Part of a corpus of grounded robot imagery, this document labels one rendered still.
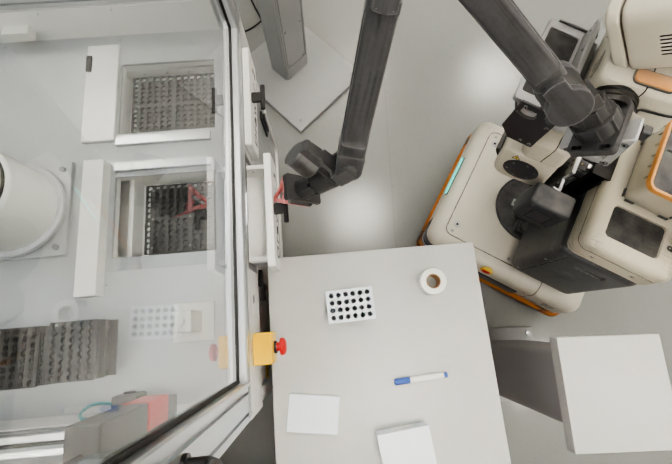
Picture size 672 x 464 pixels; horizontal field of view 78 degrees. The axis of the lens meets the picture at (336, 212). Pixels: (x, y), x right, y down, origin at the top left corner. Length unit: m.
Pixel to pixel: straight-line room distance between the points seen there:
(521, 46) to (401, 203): 1.33
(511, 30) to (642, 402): 1.02
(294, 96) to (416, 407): 1.55
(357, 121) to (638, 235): 0.88
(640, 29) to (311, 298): 0.90
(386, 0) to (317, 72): 1.58
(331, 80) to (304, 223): 0.76
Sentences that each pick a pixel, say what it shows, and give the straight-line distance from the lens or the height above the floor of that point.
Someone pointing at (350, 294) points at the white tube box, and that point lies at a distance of 1.14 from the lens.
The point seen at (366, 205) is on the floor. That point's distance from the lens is 1.99.
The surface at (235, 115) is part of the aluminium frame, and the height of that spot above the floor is 0.99.
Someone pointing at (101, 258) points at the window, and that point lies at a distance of 0.43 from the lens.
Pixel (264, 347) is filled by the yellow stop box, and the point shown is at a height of 0.91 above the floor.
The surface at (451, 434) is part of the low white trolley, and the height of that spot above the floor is 0.76.
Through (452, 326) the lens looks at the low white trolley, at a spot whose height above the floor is 0.76.
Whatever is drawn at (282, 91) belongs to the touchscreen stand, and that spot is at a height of 0.04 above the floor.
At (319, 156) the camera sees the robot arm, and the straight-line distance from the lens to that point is 0.89.
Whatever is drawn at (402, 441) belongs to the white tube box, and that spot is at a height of 0.81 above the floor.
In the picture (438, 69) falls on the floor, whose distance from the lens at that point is 2.37.
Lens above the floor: 1.90
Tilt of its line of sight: 75 degrees down
